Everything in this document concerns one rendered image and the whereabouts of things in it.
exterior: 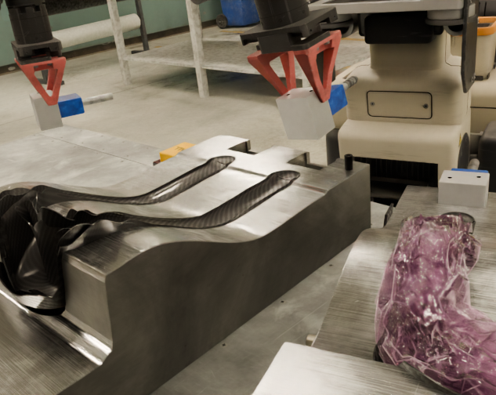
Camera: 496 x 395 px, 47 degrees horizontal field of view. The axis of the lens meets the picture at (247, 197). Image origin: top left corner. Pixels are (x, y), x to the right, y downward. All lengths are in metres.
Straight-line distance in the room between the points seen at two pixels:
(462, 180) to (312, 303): 0.22
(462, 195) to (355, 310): 0.26
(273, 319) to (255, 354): 0.05
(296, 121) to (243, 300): 0.24
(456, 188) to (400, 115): 0.46
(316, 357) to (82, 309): 0.22
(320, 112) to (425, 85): 0.42
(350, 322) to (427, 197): 0.28
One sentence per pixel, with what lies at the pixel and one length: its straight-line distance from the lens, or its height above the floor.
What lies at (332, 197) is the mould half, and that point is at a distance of 0.65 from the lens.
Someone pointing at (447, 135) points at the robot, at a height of 0.80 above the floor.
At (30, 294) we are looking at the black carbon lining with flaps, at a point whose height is 0.89.
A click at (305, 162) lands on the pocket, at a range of 0.76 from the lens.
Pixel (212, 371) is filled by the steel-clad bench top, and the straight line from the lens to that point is 0.54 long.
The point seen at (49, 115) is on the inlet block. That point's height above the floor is 0.93.
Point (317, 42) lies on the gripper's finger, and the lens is 0.65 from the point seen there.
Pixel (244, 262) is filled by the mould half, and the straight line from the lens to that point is 0.56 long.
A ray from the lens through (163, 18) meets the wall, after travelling 8.37.
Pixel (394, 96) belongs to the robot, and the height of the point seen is 0.86.
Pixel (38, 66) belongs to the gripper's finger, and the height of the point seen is 1.01.
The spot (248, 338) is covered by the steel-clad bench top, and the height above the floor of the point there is 0.80.
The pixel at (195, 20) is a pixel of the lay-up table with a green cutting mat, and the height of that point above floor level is 0.61.
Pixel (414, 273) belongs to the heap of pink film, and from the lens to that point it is 0.46.
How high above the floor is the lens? 1.15
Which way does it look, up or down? 24 degrees down
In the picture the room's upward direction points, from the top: 7 degrees counter-clockwise
